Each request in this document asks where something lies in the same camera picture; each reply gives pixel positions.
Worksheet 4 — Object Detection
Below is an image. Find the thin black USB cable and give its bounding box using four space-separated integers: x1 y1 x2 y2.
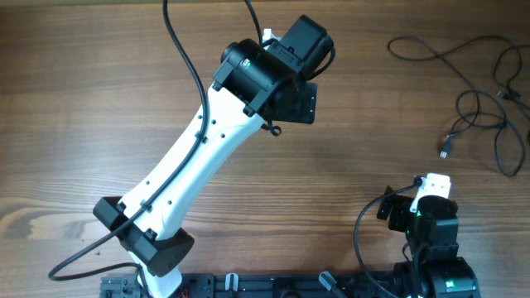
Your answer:
387 35 518 137
491 43 530 103
438 89 527 178

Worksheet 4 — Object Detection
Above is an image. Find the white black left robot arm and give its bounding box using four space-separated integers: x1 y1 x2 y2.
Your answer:
93 16 335 297

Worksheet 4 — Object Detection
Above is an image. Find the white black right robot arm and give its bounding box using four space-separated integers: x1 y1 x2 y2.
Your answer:
377 187 481 298

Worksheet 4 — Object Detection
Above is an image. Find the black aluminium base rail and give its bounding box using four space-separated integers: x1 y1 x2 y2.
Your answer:
99 271 415 298

